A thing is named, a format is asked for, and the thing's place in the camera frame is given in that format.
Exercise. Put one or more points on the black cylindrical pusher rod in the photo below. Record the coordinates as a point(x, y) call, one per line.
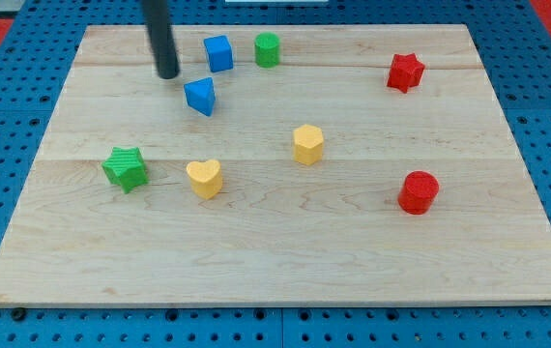
point(159, 29)

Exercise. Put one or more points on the red star block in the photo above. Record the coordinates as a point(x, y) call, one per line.
point(406, 71)

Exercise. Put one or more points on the blue cube block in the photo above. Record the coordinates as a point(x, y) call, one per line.
point(219, 53)

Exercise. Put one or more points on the light wooden board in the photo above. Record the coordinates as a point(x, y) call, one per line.
point(279, 233)

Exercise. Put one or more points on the yellow hexagon block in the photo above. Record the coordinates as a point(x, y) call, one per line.
point(308, 144)

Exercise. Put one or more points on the green star block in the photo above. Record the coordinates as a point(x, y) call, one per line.
point(126, 168)

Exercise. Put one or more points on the green cylinder block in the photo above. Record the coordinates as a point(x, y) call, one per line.
point(266, 49)

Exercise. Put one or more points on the blue triangle block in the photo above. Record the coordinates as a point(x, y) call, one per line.
point(200, 95)

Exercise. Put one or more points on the red cylinder block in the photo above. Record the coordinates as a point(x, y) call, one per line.
point(418, 192)

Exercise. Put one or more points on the yellow heart block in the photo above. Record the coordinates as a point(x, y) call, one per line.
point(205, 177)

